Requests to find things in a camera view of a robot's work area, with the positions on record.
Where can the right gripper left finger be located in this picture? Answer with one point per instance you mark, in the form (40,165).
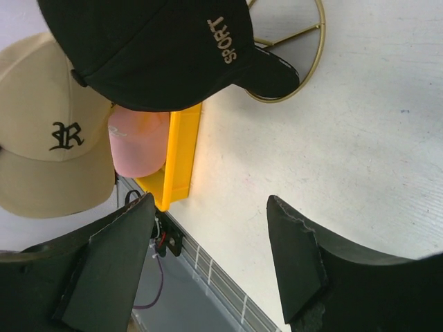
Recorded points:
(85,280)

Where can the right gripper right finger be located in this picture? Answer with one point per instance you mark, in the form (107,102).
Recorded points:
(329,283)

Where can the beige baseball cap black R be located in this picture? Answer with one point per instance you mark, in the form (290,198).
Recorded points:
(55,150)

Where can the black baseball cap gold R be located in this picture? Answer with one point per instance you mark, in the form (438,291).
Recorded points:
(165,55)

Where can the yellow plastic tray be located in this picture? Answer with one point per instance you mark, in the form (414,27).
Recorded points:
(172,182)

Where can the pink baseball cap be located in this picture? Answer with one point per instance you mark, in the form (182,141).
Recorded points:
(139,141)

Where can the aluminium front rail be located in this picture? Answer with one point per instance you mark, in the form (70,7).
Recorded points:
(192,292)

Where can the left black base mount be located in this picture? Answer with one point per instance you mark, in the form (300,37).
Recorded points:
(167,235)

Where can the gold wire hat stand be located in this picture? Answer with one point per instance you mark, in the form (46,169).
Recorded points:
(293,30)

